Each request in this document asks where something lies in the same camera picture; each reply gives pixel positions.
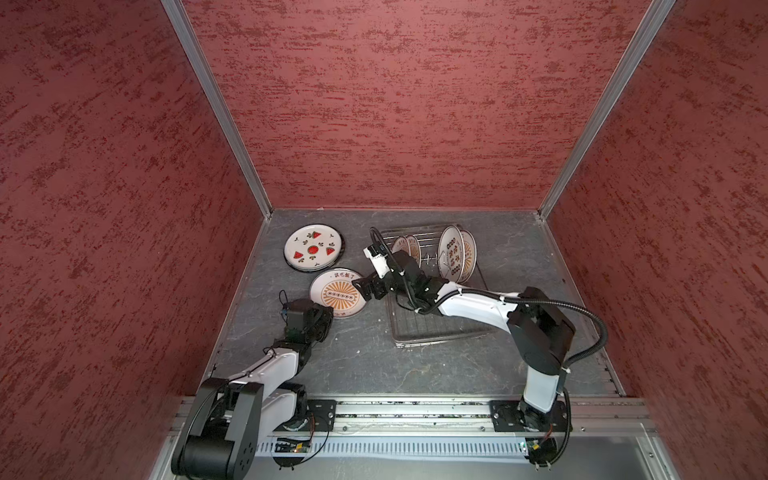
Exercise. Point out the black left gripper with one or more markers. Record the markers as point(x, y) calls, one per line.
point(327, 313)

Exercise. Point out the right green circuit board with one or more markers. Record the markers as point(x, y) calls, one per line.
point(542, 452)

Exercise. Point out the strawberry pattern white plate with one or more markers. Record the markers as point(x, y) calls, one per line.
point(313, 246)

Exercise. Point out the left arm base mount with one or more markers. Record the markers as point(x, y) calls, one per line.
point(310, 414)

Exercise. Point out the red rimmed white plate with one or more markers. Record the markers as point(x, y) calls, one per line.
point(451, 254)

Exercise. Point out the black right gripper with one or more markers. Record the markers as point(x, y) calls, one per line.
point(366, 289)

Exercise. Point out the aluminium left corner post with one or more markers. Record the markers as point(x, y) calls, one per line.
point(184, 31)

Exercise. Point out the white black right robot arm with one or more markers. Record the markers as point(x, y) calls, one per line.
point(541, 333)

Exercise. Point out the green circuit board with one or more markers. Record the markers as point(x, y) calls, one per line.
point(542, 452)
point(288, 452)

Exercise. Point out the red patterned white plate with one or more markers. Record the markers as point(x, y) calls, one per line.
point(414, 249)

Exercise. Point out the aluminium corner post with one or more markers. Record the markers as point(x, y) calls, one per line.
point(184, 31)
point(644, 35)

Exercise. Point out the orange sunburst white plate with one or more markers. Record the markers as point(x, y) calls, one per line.
point(400, 244)

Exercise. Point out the left green circuit board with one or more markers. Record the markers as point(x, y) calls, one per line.
point(288, 452)

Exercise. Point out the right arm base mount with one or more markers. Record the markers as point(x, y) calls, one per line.
point(517, 416)

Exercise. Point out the aluminium right corner post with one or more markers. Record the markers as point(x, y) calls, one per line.
point(644, 35)

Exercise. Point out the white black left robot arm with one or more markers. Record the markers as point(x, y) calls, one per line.
point(230, 416)

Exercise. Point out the chrome wire dish rack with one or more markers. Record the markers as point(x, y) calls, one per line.
point(411, 329)

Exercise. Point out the aluminium front rail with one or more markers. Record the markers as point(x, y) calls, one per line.
point(452, 428)

